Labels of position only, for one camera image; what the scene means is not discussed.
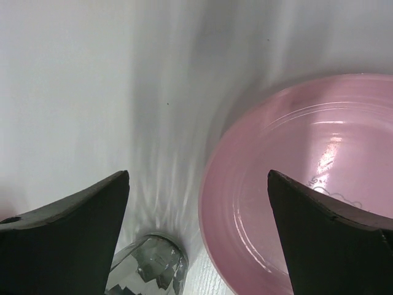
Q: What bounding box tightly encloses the pink plate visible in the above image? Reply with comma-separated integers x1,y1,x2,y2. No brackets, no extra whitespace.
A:
198,73,393,295

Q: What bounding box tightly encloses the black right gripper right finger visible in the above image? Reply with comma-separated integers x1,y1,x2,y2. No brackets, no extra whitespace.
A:
267,170,392,294

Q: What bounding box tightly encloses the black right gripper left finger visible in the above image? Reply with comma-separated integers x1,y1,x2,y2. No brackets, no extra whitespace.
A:
1,171,130,294

